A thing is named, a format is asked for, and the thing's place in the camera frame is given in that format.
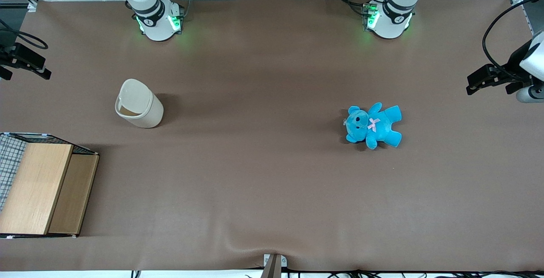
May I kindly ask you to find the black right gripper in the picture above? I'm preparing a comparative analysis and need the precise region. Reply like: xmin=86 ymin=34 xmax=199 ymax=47
xmin=0 ymin=43 xmax=52 ymax=80

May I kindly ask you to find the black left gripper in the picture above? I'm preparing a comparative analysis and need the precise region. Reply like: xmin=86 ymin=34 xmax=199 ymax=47
xmin=467 ymin=40 xmax=532 ymax=96

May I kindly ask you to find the cream lidded trash can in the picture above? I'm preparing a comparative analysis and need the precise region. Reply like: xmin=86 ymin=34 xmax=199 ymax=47
xmin=115 ymin=78 xmax=164 ymax=129

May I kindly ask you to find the blue teddy bear plush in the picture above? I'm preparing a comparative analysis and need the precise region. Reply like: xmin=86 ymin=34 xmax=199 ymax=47
xmin=343 ymin=102 xmax=402 ymax=150

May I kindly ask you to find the wooden shelf box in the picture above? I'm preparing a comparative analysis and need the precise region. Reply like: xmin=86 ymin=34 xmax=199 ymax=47
xmin=0 ymin=133 xmax=100 ymax=239

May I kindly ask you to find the brown table cloth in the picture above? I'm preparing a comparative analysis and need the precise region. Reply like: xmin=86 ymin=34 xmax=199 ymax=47
xmin=0 ymin=0 xmax=544 ymax=272

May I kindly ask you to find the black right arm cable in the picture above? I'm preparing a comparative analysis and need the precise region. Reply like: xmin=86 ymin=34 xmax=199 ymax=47
xmin=0 ymin=19 xmax=49 ymax=51

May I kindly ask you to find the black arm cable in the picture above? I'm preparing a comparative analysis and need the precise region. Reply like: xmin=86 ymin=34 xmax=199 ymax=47
xmin=482 ymin=0 xmax=544 ymax=81
xmin=0 ymin=19 xmax=49 ymax=51

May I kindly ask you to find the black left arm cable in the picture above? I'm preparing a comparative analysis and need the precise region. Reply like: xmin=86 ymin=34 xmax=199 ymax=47
xmin=482 ymin=0 xmax=544 ymax=81

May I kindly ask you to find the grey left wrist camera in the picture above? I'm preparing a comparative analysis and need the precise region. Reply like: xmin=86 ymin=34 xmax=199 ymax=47
xmin=506 ymin=82 xmax=544 ymax=103

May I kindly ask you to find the black wire grid panel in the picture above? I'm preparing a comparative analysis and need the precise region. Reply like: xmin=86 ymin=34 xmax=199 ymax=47
xmin=0 ymin=133 xmax=28 ymax=210

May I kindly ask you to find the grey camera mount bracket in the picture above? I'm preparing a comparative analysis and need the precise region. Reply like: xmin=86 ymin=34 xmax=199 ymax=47
xmin=261 ymin=253 xmax=288 ymax=278

